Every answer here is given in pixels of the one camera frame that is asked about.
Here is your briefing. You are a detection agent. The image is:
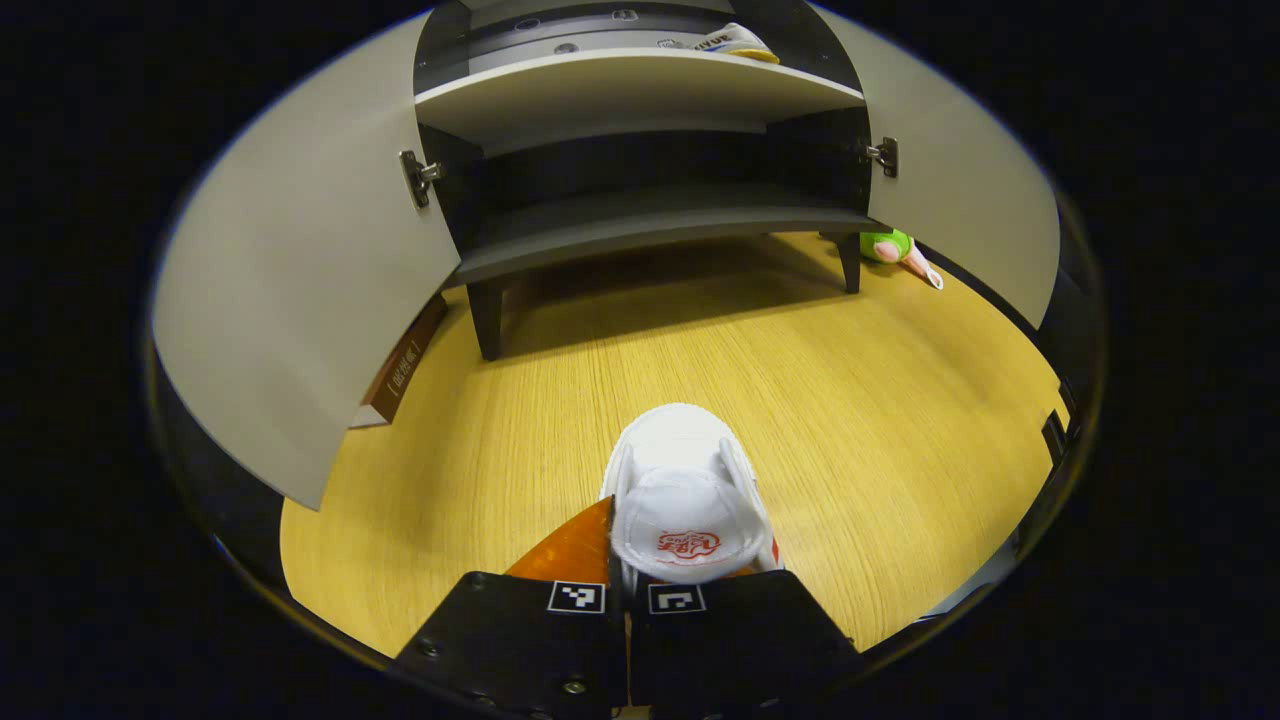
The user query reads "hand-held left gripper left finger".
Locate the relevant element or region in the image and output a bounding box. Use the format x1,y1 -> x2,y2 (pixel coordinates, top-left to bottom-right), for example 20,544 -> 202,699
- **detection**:
393,495 -> 631,720

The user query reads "green and pink plush toy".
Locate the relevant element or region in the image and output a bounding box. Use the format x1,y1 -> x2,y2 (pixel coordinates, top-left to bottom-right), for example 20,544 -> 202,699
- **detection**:
860,229 -> 945,292

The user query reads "grey shoe cabinet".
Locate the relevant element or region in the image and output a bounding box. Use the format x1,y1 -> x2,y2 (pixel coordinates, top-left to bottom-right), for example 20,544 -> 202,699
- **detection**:
412,0 -> 901,363

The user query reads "grey cabinet door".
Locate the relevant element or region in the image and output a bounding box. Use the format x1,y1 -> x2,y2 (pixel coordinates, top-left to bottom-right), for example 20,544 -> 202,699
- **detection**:
150,12 -> 463,513
815,5 -> 1061,331

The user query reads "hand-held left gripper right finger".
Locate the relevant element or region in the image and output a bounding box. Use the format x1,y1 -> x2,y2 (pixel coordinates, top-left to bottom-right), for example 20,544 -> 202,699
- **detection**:
628,540 -> 869,720

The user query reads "white shoe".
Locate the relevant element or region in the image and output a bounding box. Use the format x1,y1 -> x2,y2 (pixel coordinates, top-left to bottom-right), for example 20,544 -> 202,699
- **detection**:
660,22 -> 781,65
598,403 -> 783,591

